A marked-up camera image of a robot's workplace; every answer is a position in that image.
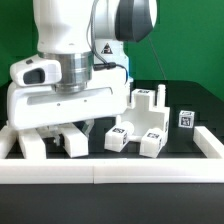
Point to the white chair backrest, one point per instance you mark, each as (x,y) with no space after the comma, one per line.
(33,142)

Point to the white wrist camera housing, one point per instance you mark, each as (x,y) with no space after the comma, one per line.
(36,71)

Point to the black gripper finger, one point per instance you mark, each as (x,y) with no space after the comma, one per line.
(87,127)
(57,135)

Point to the white U-shaped frame wall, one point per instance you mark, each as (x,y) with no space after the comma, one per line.
(34,168)

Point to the white tagged cube right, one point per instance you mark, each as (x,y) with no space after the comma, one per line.
(186,119)

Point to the white chair seat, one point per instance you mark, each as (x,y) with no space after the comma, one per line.
(146,111)

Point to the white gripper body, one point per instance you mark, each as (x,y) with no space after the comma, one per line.
(32,107)

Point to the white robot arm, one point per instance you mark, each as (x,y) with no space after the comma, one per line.
(68,80)

